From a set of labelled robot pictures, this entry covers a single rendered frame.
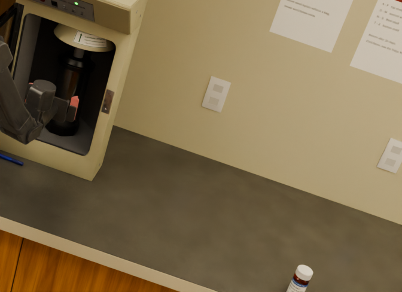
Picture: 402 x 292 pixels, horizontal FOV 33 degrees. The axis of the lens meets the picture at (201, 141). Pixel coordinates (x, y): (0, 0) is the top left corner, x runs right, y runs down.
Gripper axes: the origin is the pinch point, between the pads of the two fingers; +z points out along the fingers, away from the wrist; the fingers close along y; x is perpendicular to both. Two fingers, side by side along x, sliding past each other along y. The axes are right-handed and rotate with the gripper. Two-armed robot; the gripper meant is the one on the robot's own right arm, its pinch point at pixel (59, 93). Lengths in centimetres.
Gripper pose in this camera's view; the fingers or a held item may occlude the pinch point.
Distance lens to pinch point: 189.0
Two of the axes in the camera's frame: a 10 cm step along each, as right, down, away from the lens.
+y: -9.5, -3.2, 0.1
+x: -2.8, 8.4, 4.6
